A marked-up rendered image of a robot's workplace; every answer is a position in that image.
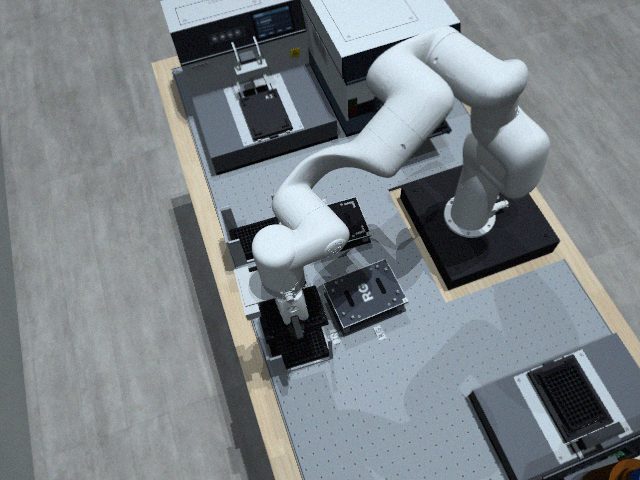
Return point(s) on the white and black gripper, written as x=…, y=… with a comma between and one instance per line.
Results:
x=293, y=313

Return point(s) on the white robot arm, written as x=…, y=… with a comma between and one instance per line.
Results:
x=416, y=101

